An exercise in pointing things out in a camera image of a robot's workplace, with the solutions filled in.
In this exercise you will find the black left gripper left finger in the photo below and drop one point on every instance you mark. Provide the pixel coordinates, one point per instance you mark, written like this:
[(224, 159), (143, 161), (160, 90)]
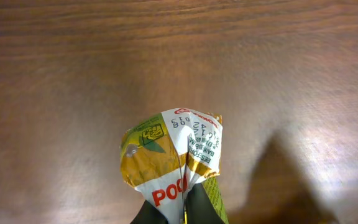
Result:
[(148, 214)]

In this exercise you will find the green white juice carton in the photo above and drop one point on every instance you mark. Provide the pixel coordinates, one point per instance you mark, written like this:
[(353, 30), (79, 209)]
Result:
[(166, 155)]

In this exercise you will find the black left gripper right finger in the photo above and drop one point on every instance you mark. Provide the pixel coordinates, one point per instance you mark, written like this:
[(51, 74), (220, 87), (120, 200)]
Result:
[(199, 209)]

